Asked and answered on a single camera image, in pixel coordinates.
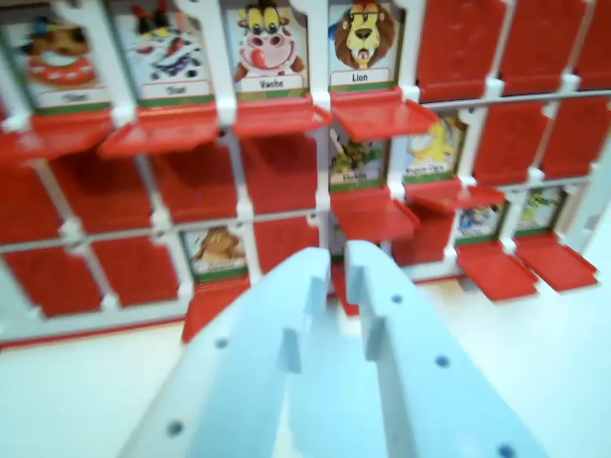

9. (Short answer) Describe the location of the red plastic flap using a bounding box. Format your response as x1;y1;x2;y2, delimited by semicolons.
328;184;422;240
232;94;334;140
97;105;221;160
328;87;441;143
404;178;506;213
513;232;601;293
1;246;105;320
540;96;611;181
415;0;508;105
149;141;241;224
499;0;587;97
240;136;320;217
0;113;116;162
471;101;551;188
49;151;155;236
455;239;541;302
89;235;181;308

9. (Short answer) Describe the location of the yellow figure picture card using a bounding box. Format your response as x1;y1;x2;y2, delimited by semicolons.
402;115;468;186

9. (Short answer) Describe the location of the red and white game board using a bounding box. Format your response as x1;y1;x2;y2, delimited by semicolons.
0;0;611;353

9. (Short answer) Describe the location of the green figure picture card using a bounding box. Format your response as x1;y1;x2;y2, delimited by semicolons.
330;135;391;193

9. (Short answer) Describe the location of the cow picture card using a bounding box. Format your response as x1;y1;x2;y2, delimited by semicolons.
225;0;312;102

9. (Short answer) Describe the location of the dalmatian picture card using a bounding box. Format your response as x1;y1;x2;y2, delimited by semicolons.
116;4;217;110

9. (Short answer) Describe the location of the dog picture card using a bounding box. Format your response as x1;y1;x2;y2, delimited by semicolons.
21;16;115;116

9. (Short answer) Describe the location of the lion picture card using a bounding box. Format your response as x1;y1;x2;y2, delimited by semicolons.
327;0;408;93

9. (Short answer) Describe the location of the brown animal picture card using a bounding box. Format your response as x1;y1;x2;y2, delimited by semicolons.
182;225;250;283

